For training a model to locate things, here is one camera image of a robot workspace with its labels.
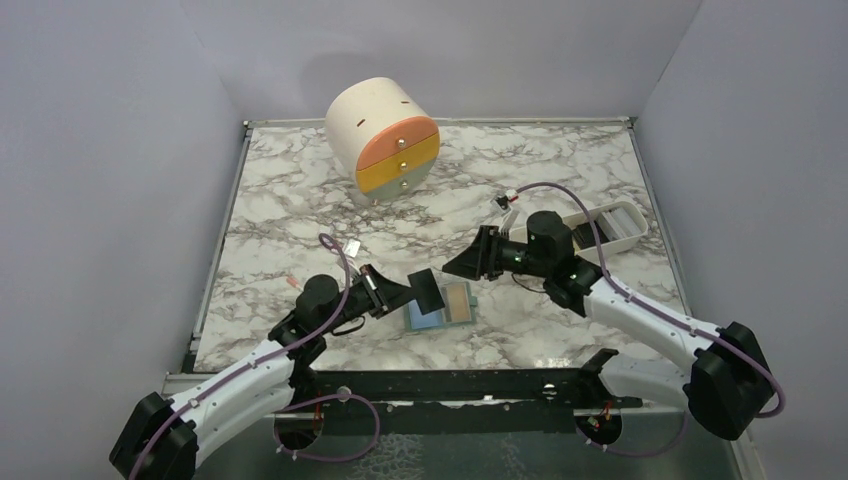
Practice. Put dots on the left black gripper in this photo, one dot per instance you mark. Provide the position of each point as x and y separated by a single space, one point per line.
384 295

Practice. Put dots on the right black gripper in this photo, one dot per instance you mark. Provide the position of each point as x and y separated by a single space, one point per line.
479 259

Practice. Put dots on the green card holder wallet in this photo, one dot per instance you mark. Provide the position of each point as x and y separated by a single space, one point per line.
416 322

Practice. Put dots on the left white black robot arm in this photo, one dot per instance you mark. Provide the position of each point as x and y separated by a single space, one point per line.
170 438

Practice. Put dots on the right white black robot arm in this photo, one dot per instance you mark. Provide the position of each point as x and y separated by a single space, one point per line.
718 374

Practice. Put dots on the round cream drawer cabinet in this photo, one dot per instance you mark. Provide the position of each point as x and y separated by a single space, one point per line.
382 137

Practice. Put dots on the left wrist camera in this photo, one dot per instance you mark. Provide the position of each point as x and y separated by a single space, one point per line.
351 248

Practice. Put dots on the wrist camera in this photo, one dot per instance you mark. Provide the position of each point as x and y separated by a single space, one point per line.
351 248
503 205

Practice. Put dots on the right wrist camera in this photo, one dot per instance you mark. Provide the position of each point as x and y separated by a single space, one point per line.
503 205

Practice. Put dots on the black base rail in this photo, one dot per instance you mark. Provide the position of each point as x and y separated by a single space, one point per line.
433 402

